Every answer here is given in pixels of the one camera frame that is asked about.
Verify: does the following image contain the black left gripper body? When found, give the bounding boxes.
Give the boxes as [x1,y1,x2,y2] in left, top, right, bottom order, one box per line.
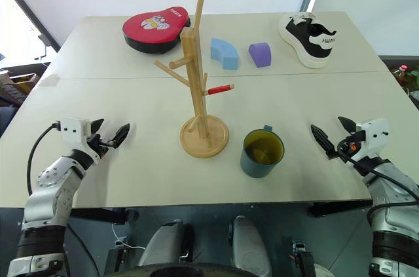
[85,132,110,160]

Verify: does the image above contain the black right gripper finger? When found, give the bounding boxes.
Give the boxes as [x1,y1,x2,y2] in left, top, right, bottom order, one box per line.
[337,115,358,134]
[310,123,338,160]

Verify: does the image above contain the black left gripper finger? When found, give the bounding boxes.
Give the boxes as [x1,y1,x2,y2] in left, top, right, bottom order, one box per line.
[89,119,105,135]
[99,122,131,149]

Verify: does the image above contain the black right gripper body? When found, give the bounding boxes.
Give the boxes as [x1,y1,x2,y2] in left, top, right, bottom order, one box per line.
[337,130,365,164]

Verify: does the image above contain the dark teal mug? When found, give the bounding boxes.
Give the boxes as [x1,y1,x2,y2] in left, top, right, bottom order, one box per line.
[240,124,285,179]

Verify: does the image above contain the wooden mug tree stand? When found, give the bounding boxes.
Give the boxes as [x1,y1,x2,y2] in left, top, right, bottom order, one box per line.
[154,0,236,159]

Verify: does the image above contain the clear tape piece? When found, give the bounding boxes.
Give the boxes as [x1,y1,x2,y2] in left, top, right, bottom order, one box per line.
[39,74,60,87]

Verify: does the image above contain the red capped bottle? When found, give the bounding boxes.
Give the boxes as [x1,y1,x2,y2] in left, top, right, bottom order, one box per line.
[390,64,410,88]

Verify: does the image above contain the green plant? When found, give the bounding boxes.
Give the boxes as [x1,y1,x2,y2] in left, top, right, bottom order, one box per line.
[405,66,419,94]

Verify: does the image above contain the wooden box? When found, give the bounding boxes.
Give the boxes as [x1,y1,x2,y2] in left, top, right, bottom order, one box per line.
[9,73,37,95]

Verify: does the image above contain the black white sneaker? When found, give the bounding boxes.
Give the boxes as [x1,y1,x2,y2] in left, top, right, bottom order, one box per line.
[278,12,338,69]

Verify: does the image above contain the purple foam block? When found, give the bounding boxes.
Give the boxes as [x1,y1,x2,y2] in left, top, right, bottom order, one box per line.
[247,41,272,69]

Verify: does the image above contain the red and black case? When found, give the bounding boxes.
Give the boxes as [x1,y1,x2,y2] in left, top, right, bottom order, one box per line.
[122,6,192,55]

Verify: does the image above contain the silver robot leg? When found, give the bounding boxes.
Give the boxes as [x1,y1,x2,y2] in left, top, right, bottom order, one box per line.
[136,219,194,268]
[228,214,272,277]

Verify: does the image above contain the blue curved foam block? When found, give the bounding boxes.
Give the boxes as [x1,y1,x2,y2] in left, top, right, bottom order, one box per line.
[209,37,241,71]

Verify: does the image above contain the dark rounded robot waist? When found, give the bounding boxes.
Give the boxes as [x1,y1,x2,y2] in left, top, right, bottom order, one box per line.
[109,261,315,277]

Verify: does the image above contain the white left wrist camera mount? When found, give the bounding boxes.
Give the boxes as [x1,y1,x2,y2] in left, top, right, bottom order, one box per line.
[53,117,93,147]

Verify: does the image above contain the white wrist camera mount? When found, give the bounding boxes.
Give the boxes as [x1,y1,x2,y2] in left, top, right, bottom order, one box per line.
[354,119,391,161]
[53,117,93,147]

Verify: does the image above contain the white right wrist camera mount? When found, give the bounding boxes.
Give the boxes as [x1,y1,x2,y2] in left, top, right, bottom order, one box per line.
[354,119,391,161]

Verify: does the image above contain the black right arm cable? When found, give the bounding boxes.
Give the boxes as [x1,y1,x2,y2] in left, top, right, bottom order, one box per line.
[336,139,419,225]

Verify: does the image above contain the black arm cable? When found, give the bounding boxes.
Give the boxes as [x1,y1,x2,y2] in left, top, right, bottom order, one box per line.
[336,139,419,225]
[26,121,63,194]

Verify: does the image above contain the black table frame bar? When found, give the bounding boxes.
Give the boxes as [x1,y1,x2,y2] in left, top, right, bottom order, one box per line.
[69,208,139,226]
[308,200,374,219]

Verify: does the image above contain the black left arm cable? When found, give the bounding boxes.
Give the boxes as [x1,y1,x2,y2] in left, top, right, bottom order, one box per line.
[26,121,63,194]

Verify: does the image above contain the thin white cable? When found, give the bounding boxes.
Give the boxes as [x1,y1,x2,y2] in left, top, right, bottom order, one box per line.
[112,222,145,251]

